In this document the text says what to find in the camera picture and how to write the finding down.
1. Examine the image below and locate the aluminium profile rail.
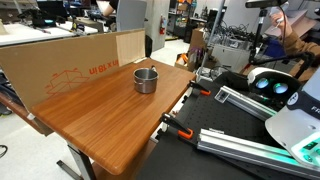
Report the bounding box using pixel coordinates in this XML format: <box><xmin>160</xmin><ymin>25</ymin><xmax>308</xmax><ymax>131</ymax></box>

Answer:
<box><xmin>214</xmin><ymin>85</ymin><xmax>278</xmax><ymax>122</ymax></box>
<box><xmin>196</xmin><ymin>128</ymin><xmax>320</xmax><ymax>180</ymax></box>

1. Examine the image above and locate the black orange bar clamp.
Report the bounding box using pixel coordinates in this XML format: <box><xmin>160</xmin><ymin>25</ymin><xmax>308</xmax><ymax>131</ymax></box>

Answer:
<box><xmin>159</xmin><ymin>112</ymin><xmax>195</xmax><ymax>141</ymax></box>
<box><xmin>187</xmin><ymin>79</ymin><xmax>212</xmax><ymax>98</ymax></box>

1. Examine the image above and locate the silver pot with handles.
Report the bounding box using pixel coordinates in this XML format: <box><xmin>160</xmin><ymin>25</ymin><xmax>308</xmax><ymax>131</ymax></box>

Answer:
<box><xmin>133</xmin><ymin>65</ymin><xmax>160</xmax><ymax>95</ymax></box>

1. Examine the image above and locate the person hand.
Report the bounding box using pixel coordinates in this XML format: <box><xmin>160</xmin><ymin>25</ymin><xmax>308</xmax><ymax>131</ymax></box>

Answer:
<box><xmin>269</xmin><ymin>11</ymin><xmax>294</xmax><ymax>36</ymax></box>

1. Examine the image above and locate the bare person forearm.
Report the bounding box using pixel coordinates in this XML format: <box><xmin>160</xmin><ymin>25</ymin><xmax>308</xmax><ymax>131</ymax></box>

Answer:
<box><xmin>99</xmin><ymin>0</ymin><xmax>120</xmax><ymax>17</ymax></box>

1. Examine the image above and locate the red fire extinguisher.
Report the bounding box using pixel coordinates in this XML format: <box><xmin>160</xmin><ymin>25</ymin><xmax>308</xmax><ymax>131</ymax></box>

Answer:
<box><xmin>158</xmin><ymin>14</ymin><xmax>167</xmax><ymax>36</ymax></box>

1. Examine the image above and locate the black camera stand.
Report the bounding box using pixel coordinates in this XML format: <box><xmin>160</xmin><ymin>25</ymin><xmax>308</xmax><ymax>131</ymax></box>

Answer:
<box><xmin>248</xmin><ymin>8</ymin><xmax>316</xmax><ymax>79</ymax></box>

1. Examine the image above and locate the large brown cardboard panel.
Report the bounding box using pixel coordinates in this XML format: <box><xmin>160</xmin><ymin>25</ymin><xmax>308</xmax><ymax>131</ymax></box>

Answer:
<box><xmin>0</xmin><ymin>28</ymin><xmax>147</xmax><ymax>114</ymax></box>

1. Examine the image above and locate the white VR headset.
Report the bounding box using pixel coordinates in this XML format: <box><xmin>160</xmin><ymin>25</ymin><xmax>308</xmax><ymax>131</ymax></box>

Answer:
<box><xmin>246</xmin><ymin>67</ymin><xmax>301</xmax><ymax>101</ymax></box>

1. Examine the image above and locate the black stereo camera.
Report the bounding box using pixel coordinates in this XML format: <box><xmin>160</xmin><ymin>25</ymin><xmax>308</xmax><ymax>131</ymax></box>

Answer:
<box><xmin>245</xmin><ymin>0</ymin><xmax>289</xmax><ymax>9</ymax></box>

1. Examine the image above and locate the white equipment case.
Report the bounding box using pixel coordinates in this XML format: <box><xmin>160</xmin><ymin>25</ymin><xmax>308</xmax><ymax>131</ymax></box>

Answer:
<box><xmin>211</xmin><ymin>43</ymin><xmax>251</xmax><ymax>73</ymax></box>

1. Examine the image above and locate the black perforated breadboard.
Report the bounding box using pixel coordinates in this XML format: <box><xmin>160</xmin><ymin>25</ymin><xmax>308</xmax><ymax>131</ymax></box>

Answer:
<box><xmin>134</xmin><ymin>71</ymin><xmax>320</xmax><ymax>180</ymax></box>

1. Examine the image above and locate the grey metal table leg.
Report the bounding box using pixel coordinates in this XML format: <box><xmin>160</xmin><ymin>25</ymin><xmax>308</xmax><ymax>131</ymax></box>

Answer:
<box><xmin>55</xmin><ymin>141</ymin><xmax>98</xmax><ymax>180</ymax></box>

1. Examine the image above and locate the small brown cardboard box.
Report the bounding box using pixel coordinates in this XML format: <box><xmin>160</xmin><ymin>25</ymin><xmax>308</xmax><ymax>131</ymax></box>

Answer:
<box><xmin>189</xmin><ymin>27</ymin><xmax>208</xmax><ymax>51</ymax></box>

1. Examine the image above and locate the brown sleeved forearm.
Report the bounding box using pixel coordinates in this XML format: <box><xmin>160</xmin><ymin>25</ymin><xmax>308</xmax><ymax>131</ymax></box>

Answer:
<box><xmin>283</xmin><ymin>30</ymin><xmax>320</xmax><ymax>58</ymax></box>

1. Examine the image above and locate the black computer monitor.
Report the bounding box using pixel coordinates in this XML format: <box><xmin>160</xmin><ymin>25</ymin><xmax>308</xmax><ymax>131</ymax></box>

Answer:
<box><xmin>36</xmin><ymin>0</ymin><xmax>69</xmax><ymax>19</ymax></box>

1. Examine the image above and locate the silver metal pole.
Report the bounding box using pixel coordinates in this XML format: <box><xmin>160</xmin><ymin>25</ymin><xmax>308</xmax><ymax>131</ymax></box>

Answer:
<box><xmin>196</xmin><ymin>0</ymin><xmax>226</xmax><ymax>80</ymax></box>

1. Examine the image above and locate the white handheld controller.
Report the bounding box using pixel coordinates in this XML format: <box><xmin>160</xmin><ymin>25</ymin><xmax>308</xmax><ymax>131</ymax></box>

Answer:
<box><xmin>269</xmin><ymin>2</ymin><xmax>290</xmax><ymax>24</ymax></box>

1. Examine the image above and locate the long white table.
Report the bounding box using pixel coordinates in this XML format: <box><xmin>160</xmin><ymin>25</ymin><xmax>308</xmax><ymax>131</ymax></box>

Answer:
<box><xmin>0</xmin><ymin>21</ymin><xmax>101</xmax><ymax>47</ymax></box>

